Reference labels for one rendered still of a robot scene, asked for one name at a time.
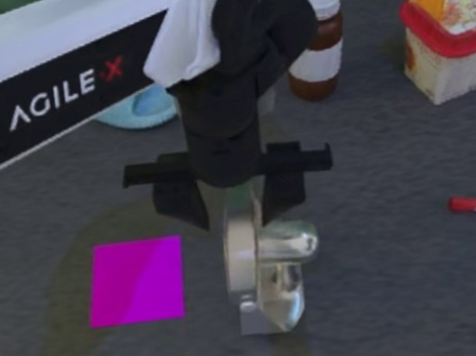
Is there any red lidded food tub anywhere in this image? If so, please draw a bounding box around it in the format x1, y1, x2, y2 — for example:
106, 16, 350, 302
394, 0, 476, 109

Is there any brown jar with white lid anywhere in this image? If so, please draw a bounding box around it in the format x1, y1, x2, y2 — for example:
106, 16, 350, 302
277, 0, 354, 104

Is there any magenta square pad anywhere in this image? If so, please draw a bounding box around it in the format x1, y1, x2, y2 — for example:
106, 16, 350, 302
78, 234, 191, 330

